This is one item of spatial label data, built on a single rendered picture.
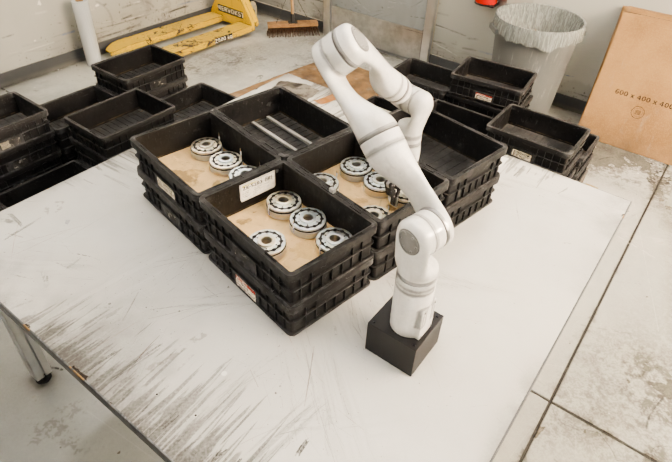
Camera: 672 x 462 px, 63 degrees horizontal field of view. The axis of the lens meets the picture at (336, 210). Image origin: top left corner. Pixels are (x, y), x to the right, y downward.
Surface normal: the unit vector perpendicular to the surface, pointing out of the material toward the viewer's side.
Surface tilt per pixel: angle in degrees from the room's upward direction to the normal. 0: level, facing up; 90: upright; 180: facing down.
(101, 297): 0
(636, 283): 0
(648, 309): 0
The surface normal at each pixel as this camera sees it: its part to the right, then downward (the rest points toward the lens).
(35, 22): 0.80, 0.40
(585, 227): 0.04, -0.78
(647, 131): -0.56, 0.22
